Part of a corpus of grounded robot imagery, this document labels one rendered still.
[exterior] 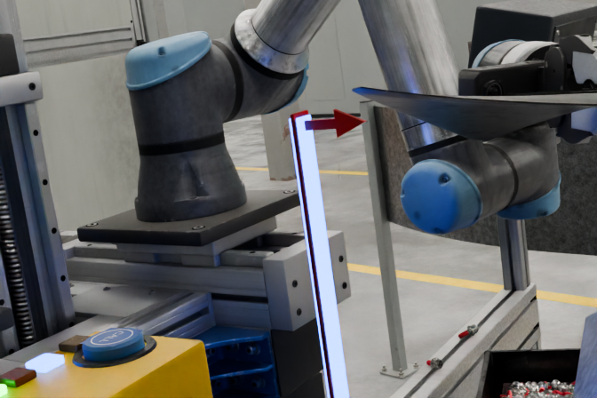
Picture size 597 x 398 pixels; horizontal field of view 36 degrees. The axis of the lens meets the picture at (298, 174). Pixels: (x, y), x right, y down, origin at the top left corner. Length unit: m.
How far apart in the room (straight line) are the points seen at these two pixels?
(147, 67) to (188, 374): 0.64
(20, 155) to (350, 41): 10.10
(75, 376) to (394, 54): 0.48
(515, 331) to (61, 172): 1.58
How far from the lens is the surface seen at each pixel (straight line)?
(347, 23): 11.16
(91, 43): 2.70
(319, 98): 11.67
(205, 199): 1.18
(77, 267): 1.36
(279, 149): 7.43
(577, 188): 2.54
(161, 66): 1.18
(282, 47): 1.23
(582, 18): 1.45
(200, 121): 1.19
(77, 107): 2.62
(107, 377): 0.59
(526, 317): 1.31
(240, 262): 1.16
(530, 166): 1.00
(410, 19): 0.92
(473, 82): 0.83
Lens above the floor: 1.27
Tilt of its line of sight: 9 degrees down
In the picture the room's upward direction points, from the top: 8 degrees counter-clockwise
